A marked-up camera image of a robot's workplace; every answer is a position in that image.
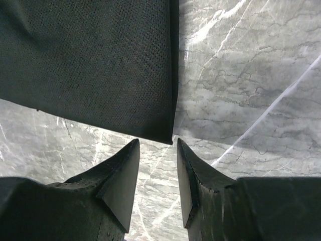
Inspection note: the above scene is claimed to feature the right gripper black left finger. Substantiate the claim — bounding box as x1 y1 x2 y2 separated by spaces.
1 139 140 240

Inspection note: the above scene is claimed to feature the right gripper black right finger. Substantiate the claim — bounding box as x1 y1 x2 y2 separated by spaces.
177 139 320 240

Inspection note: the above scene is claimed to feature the black t-shirt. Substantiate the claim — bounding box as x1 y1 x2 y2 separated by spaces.
1 1 179 144

